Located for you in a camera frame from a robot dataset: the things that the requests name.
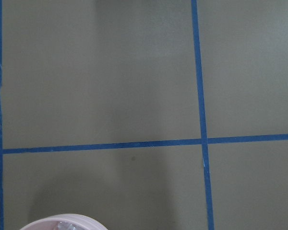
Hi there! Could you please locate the pile of clear ice cubes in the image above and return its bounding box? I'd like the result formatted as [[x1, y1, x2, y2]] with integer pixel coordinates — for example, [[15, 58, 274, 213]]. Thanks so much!
[[53, 221, 83, 230]]

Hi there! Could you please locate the pink bowl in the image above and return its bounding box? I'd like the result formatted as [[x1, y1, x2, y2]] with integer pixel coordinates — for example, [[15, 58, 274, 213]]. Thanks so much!
[[21, 214, 107, 230]]

